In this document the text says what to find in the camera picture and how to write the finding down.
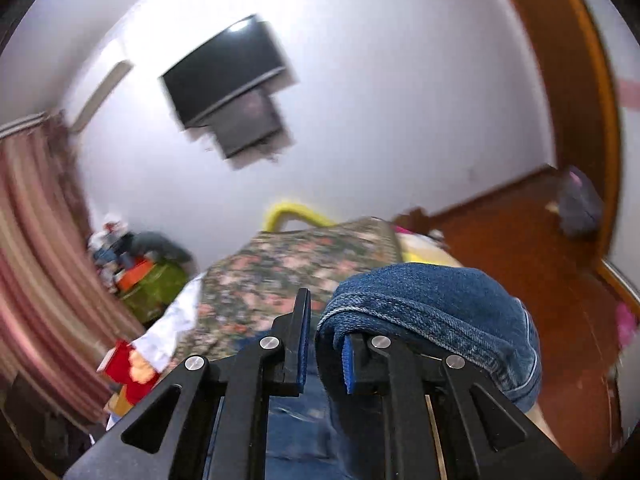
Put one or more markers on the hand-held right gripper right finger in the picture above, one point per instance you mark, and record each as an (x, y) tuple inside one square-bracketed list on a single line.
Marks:
[(348, 367)]

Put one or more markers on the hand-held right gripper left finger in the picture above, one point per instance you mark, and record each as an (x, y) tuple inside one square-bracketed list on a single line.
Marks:
[(301, 350)]

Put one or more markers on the blue denim jeans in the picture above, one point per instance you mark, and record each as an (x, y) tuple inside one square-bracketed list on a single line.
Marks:
[(425, 295)]

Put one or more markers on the floral blanket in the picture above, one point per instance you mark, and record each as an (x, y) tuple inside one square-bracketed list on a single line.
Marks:
[(280, 270)]

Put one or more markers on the white cloth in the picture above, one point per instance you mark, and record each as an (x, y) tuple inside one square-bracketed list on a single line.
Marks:
[(170, 325)]

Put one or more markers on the yellow bed sheet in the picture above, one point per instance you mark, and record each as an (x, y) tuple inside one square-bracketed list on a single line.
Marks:
[(425, 252)]

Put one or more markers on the green cloth covered cabinet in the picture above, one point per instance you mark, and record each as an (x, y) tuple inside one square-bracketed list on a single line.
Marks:
[(160, 287)]

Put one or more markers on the red plush toy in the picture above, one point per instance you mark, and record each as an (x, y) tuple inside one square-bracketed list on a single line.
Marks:
[(137, 390)]

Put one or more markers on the dark grey garment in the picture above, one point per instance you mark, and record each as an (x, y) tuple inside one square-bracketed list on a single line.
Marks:
[(160, 246)]

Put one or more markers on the orange box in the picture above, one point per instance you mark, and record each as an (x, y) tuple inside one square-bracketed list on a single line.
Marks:
[(135, 272)]

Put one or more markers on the pile of household clutter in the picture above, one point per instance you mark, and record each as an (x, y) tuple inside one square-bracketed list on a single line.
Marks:
[(107, 245)]

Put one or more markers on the striped pink curtain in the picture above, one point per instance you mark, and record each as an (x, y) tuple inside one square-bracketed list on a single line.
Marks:
[(40, 260)]

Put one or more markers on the grey bag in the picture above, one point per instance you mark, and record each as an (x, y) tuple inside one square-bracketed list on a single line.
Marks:
[(577, 205)]

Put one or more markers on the white air conditioner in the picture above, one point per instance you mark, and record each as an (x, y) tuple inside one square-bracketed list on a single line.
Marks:
[(100, 95)]

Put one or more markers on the small black wall monitor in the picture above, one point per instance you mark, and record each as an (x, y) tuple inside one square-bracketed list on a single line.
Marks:
[(247, 120)]

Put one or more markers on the black wall television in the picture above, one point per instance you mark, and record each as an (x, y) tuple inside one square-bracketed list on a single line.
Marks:
[(220, 70)]

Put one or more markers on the white curtain rail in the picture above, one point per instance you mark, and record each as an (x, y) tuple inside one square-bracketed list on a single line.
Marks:
[(20, 125)]

